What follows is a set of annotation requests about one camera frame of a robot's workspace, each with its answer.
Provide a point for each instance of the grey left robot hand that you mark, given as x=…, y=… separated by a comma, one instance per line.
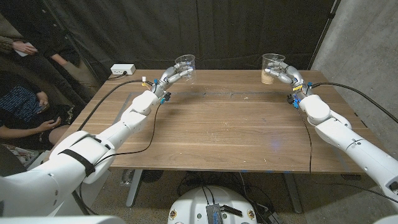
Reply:
x=168, y=77

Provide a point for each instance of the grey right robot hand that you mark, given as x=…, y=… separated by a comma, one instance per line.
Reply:
x=293, y=74

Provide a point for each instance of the clear plastic cup with sugar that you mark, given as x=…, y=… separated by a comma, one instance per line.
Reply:
x=266, y=80

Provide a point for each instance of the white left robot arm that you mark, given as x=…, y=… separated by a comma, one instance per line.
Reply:
x=77, y=155

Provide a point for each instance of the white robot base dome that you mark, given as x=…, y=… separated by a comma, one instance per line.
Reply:
x=192, y=202

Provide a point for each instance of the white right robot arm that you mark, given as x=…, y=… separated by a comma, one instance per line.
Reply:
x=357, y=146

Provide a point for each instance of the white power strip box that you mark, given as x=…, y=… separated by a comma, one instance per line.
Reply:
x=122, y=69

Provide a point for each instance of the black backdrop stand pole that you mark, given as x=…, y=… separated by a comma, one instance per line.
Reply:
x=323, y=34

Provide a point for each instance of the black backdrop curtain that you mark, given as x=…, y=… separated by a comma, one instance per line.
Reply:
x=217, y=31

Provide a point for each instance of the person black jacket khaki pants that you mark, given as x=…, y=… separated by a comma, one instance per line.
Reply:
x=74, y=73

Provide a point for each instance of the black floor fan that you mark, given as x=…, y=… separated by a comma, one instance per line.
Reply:
x=152, y=175

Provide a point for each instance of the clear water bottle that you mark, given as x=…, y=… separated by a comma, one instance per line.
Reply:
x=127, y=178

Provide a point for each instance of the white table leg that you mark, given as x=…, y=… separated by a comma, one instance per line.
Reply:
x=134, y=188

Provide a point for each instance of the grey table leg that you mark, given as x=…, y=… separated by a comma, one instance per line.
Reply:
x=292, y=193

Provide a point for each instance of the grey finned electronics box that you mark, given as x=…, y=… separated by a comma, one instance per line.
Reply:
x=214, y=214

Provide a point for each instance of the white phone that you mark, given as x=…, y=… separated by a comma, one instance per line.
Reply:
x=21, y=53

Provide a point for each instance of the seated person blue patterned shirt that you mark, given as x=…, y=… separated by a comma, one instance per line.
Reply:
x=18, y=105

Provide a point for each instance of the person in brown sweater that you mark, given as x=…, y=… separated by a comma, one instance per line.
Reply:
x=6, y=42

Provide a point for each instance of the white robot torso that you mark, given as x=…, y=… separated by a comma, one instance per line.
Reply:
x=62, y=220

